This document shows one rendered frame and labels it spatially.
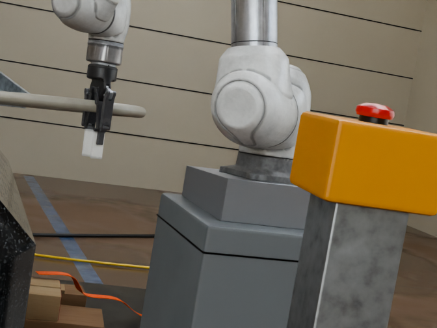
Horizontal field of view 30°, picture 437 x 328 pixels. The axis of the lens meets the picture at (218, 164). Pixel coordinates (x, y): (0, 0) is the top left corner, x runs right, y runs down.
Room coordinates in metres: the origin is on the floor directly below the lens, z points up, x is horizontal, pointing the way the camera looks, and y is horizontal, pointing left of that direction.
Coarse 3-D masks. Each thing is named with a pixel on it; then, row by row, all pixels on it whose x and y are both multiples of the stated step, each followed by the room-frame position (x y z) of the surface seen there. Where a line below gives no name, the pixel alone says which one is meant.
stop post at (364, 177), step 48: (336, 144) 0.76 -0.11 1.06; (384, 144) 0.77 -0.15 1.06; (432, 144) 0.78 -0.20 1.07; (336, 192) 0.77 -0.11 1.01; (384, 192) 0.78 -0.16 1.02; (432, 192) 0.79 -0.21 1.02; (336, 240) 0.79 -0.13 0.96; (384, 240) 0.80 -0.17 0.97; (336, 288) 0.79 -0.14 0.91; (384, 288) 0.80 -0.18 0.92
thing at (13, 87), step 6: (0, 72) 2.52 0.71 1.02; (0, 78) 2.51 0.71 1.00; (6, 78) 2.49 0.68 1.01; (0, 84) 2.51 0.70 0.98; (6, 84) 2.49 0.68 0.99; (12, 84) 2.47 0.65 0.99; (0, 90) 2.49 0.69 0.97; (6, 90) 2.49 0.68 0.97; (12, 90) 2.46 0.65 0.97; (18, 90) 2.45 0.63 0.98; (24, 90) 2.43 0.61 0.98; (24, 108) 2.43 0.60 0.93
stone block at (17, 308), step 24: (0, 168) 2.56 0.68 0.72; (0, 192) 2.12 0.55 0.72; (0, 216) 1.98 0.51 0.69; (24, 216) 2.23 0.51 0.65; (0, 240) 1.95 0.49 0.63; (24, 240) 2.01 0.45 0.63; (0, 264) 1.93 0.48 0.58; (24, 264) 2.00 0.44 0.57; (0, 288) 1.94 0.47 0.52; (24, 288) 2.01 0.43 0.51; (0, 312) 1.95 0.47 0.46; (24, 312) 2.02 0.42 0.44
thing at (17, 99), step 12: (0, 96) 2.02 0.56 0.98; (12, 96) 2.00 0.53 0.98; (24, 96) 2.00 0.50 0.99; (36, 96) 2.00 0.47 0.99; (48, 96) 2.00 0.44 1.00; (48, 108) 2.45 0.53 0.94; (60, 108) 2.01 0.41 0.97; (72, 108) 2.02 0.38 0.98; (84, 108) 2.03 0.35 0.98; (120, 108) 2.09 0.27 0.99; (132, 108) 2.14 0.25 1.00
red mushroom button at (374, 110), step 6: (360, 108) 0.83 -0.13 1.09; (366, 108) 0.82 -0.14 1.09; (372, 108) 0.82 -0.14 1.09; (378, 108) 0.82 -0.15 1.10; (384, 108) 0.82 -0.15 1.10; (390, 108) 0.83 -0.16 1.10; (360, 114) 0.83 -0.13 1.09; (366, 114) 0.82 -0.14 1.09; (372, 114) 0.82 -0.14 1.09; (378, 114) 0.81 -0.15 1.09; (384, 114) 0.82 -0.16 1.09; (390, 114) 0.82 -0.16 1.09
